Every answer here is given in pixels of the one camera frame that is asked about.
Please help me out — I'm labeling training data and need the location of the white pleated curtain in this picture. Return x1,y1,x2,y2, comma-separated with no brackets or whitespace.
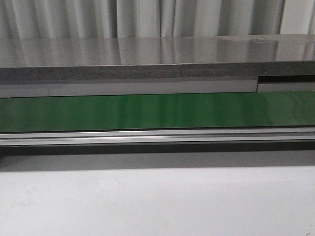
0,0,315,39

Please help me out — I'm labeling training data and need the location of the grey rear guide rail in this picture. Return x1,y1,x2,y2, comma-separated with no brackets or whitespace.
0,75,315,98

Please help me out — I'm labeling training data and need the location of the green conveyor belt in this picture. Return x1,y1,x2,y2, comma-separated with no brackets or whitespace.
0,91,315,133

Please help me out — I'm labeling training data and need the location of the grey speckled stone slab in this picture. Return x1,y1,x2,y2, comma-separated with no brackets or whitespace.
0,34,315,84

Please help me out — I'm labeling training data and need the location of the aluminium conveyor side rail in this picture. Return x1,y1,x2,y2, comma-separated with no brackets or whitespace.
0,127,315,147

